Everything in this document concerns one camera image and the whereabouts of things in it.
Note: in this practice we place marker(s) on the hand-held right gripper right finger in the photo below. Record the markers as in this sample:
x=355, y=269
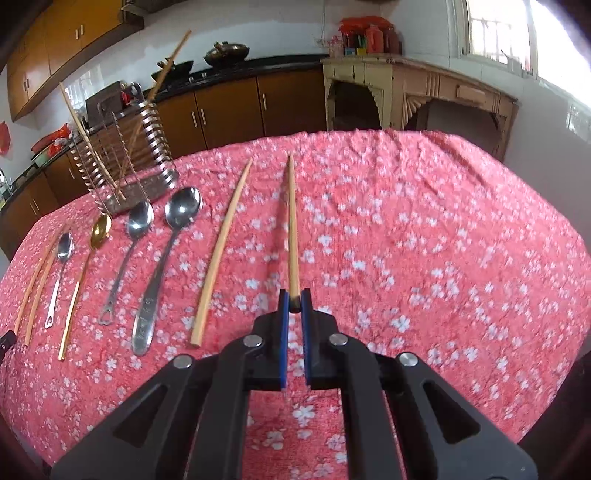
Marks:
x=306, y=332

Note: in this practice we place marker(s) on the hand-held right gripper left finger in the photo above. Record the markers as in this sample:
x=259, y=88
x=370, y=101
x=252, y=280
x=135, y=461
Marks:
x=284, y=323

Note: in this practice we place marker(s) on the wooden chopstick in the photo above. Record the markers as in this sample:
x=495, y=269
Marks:
x=221, y=251
x=42, y=293
x=292, y=230
x=81, y=129
x=39, y=277
x=171, y=60

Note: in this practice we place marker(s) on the small steel spoon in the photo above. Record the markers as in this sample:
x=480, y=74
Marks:
x=64, y=247

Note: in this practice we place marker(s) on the gold spoon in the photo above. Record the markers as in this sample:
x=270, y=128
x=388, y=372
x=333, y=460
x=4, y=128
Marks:
x=100, y=230

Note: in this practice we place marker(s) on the large steel spoon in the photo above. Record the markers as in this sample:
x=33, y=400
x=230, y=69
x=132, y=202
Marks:
x=184, y=207

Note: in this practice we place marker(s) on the medium steel spoon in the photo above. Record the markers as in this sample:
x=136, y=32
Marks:
x=141, y=219

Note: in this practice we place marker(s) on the pink floral tablecloth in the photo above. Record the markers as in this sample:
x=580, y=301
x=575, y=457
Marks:
x=415, y=254

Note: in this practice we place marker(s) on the hanging red plastic bag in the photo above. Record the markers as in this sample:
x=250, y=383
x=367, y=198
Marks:
x=2, y=138

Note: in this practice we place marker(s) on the red bag over basins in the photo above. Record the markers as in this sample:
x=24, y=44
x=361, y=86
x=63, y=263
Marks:
x=51, y=137

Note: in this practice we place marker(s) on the orange wooden base cabinets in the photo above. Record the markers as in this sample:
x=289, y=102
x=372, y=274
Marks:
x=231, y=110

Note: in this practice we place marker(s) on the black kitchen countertop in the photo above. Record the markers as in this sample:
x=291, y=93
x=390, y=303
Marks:
x=277, y=62

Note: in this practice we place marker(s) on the dark brown cutting board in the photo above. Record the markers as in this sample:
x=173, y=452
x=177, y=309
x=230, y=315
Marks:
x=104, y=104

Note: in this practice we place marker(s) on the black wok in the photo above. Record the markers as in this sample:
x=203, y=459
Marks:
x=182, y=68

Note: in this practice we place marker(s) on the cream wooden side table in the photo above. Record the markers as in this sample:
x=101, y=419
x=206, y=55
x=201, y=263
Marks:
x=415, y=78

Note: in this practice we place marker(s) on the pink patterned box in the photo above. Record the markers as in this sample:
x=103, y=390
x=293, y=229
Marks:
x=336, y=47

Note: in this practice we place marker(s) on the colourful boxes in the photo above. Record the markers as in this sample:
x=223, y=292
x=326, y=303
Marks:
x=355, y=44

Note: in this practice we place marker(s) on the large red bottle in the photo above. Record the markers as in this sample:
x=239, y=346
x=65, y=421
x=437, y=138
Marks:
x=373, y=41

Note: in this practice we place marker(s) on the dark red bottle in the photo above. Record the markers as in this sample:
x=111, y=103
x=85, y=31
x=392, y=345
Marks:
x=391, y=41

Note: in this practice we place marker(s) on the bright window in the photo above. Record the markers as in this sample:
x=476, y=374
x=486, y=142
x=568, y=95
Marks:
x=503, y=27

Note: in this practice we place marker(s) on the orange wooden wall cabinets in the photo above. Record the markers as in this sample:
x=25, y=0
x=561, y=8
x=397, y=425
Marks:
x=55, y=41

